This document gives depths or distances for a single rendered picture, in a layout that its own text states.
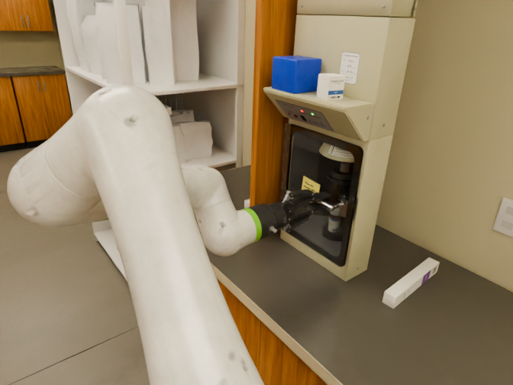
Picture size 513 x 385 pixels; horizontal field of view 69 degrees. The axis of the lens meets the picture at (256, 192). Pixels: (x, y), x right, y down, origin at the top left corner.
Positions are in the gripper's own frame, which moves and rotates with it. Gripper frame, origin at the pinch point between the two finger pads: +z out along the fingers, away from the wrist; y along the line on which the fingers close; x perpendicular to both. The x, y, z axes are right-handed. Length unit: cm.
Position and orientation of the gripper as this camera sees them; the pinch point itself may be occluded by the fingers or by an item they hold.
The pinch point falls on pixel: (319, 200)
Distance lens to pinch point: 116.0
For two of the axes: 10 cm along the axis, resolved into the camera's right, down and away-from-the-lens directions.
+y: 0.4, -9.1, -4.2
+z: 7.9, -2.3, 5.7
